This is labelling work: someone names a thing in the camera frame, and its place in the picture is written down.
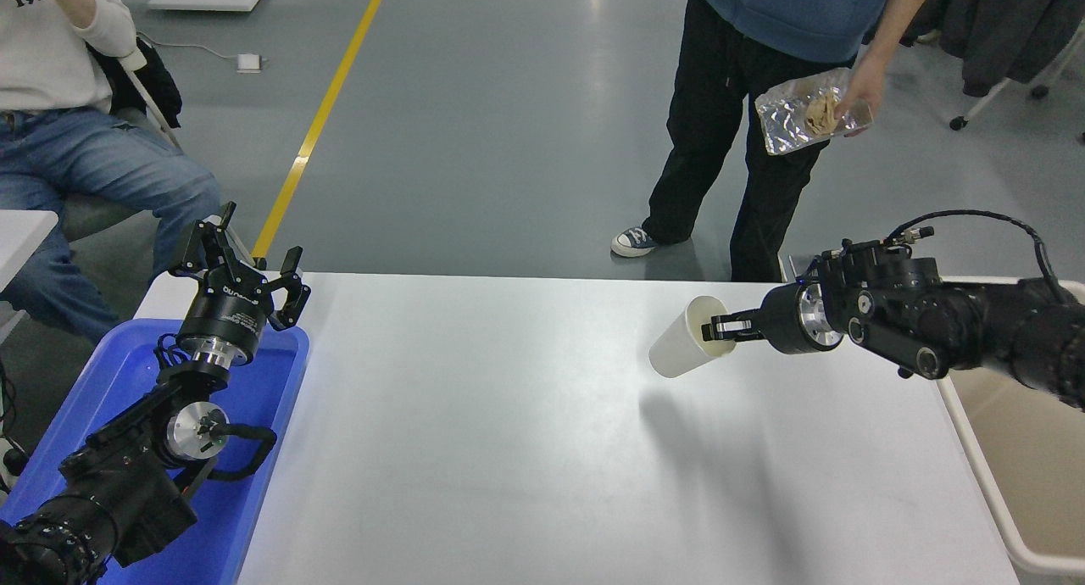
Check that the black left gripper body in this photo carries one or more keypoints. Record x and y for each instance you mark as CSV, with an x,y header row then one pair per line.
x,y
225,318

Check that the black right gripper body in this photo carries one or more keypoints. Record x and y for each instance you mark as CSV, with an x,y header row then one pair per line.
x,y
784,320

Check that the white paper cup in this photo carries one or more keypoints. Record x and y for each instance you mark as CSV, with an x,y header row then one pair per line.
x,y
678,352

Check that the silver foil tray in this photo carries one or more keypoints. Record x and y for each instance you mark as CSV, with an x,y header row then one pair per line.
x,y
784,119

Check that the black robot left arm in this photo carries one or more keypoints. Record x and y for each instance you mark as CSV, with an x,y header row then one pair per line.
x,y
123,483

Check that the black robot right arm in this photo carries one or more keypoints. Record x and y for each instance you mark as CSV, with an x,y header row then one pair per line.
x,y
932,314

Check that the crumpled tan paper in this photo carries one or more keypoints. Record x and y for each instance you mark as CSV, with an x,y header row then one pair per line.
x,y
820,114

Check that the standing person's left hand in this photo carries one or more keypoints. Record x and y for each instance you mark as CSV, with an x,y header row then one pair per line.
x,y
860,93

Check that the small metal floor plate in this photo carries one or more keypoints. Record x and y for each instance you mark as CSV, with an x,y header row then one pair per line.
x,y
788,270

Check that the blue plastic tray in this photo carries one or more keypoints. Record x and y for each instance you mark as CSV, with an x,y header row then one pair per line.
x,y
254,398

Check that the seated person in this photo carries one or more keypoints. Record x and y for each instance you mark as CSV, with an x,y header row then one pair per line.
x,y
85,169

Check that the black garment on chair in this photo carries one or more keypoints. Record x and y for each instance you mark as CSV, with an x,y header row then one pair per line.
x,y
157,85

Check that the white power adapter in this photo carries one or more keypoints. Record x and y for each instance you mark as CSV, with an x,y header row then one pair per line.
x,y
250,64

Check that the small white side table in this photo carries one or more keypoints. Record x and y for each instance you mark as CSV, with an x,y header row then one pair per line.
x,y
21,237

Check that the standing person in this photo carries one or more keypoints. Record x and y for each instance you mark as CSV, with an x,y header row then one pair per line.
x,y
720,102

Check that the large pale bin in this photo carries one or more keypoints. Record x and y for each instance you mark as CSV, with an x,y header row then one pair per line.
x,y
1034,466

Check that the white wheeled rack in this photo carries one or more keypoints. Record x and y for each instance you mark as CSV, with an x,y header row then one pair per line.
x,y
986,102

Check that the dark hanging coat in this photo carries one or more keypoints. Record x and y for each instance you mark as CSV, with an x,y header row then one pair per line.
x,y
1000,25

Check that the grey chair with white frame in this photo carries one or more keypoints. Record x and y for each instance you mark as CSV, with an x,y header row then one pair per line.
x,y
102,216

